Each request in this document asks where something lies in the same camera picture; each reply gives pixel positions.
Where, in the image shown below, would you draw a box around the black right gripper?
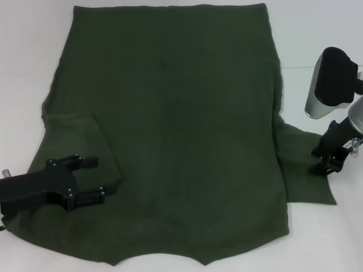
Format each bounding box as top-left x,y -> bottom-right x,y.
308,118 -> 356,178

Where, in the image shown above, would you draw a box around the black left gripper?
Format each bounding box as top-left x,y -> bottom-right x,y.
0,154 -> 119,214

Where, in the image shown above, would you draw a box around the dark green shirt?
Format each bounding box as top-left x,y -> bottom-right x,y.
4,3 -> 338,258

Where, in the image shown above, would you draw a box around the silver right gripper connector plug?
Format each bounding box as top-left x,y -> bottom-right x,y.
351,138 -> 363,157

